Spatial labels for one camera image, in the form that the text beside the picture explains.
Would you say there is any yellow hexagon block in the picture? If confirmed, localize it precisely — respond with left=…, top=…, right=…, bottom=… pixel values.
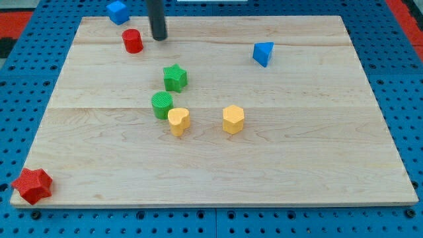
left=222, top=104, right=245, bottom=135

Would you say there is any red star block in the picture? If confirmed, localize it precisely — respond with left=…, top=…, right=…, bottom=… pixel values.
left=11, top=168, right=53, bottom=205

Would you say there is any wooden board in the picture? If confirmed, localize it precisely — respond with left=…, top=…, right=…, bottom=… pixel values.
left=24, top=15, right=418, bottom=209

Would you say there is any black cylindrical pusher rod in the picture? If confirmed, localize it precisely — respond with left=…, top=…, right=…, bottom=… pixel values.
left=145, top=0, right=167, bottom=41

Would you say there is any blue triangle block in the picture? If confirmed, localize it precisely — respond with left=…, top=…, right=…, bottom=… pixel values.
left=252, top=42, right=274, bottom=67

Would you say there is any yellow heart block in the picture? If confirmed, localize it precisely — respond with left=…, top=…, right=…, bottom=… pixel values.
left=168, top=108, right=190, bottom=137

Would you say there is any blue cube block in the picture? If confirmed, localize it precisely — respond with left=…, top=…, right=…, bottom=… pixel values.
left=106, top=1, right=130, bottom=25

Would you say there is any green cylinder block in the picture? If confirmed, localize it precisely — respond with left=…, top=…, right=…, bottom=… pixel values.
left=151, top=91, right=173, bottom=120

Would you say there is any green star block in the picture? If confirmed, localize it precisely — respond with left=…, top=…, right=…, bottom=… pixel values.
left=163, top=64, right=188, bottom=93

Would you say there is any blue perforated base panel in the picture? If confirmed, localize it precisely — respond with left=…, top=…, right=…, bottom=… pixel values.
left=1, top=1, right=422, bottom=237

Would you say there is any red cylinder block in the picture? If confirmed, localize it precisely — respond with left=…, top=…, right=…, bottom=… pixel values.
left=122, top=28, right=143, bottom=54

